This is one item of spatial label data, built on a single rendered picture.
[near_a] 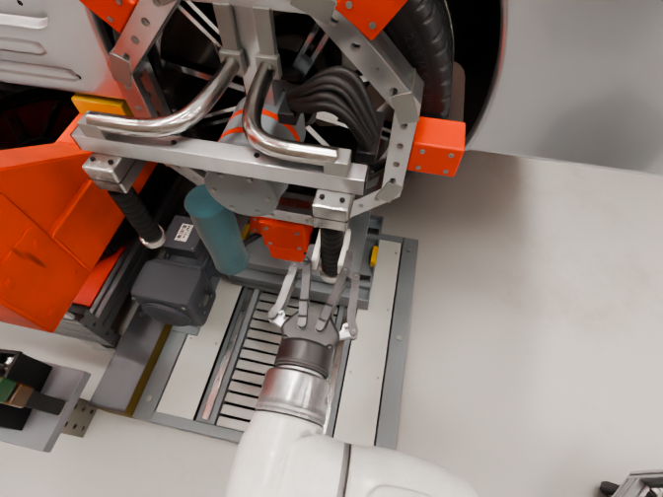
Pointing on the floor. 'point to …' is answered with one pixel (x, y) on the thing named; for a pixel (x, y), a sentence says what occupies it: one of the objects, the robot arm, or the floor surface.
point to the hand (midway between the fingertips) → (331, 248)
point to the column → (79, 419)
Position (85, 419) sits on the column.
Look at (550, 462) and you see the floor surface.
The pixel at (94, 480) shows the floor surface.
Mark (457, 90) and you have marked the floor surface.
